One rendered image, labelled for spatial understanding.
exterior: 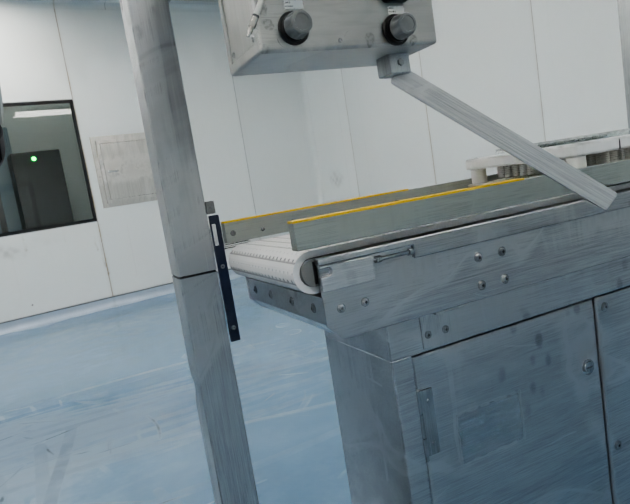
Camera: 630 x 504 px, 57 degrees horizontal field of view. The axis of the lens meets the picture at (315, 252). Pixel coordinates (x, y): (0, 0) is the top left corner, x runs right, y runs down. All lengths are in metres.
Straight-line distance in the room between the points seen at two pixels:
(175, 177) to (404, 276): 0.38
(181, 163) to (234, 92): 5.74
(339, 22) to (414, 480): 0.58
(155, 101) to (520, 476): 0.77
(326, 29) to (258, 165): 5.98
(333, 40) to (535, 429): 0.64
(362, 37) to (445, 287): 0.32
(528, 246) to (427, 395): 0.24
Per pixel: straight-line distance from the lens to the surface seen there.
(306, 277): 0.65
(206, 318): 0.91
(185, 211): 0.89
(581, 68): 4.56
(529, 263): 0.84
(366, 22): 0.67
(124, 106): 6.16
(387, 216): 0.69
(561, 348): 0.97
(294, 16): 0.61
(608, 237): 0.95
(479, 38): 5.10
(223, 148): 6.44
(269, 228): 0.91
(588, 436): 1.06
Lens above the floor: 0.91
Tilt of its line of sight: 7 degrees down
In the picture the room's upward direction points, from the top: 9 degrees counter-clockwise
